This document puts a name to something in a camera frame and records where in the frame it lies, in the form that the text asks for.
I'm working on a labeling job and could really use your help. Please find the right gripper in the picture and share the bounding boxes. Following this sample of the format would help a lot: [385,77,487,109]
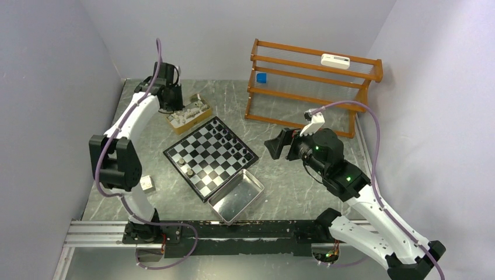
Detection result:
[264,124,327,177]

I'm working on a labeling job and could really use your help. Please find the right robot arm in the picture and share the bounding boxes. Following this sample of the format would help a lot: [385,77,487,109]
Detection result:
[264,128,446,279]

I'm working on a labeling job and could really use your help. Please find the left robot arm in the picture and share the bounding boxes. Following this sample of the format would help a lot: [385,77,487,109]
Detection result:
[89,62,183,243]

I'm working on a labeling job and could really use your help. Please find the gold tin of white pieces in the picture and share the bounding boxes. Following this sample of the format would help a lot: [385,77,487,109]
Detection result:
[165,93,213,135]

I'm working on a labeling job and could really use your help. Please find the black white chessboard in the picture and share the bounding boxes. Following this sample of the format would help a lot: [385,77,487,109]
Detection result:
[163,117,259,202]

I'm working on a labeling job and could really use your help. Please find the blue cube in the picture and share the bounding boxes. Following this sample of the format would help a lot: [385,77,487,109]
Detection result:
[255,72,267,84]

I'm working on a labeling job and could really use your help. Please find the silver metal tin lid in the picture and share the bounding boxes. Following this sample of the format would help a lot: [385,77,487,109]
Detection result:
[207,169,264,226]

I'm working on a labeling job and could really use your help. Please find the orange wooden rack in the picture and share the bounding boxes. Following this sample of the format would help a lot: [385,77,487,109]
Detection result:
[244,39,384,128]

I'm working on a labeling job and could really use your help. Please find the small white card box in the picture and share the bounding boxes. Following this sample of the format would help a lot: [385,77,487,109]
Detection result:
[140,175,156,194]

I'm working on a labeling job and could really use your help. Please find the white rectangular device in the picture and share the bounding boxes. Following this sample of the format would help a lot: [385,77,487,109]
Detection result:
[320,54,351,70]

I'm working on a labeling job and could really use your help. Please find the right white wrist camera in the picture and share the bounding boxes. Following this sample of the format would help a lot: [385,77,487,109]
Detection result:
[299,109,325,137]

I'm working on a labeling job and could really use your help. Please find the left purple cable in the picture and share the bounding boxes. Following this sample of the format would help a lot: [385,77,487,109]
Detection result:
[93,37,198,271]

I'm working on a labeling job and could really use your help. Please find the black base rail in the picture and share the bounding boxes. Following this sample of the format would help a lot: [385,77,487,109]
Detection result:
[123,219,341,259]

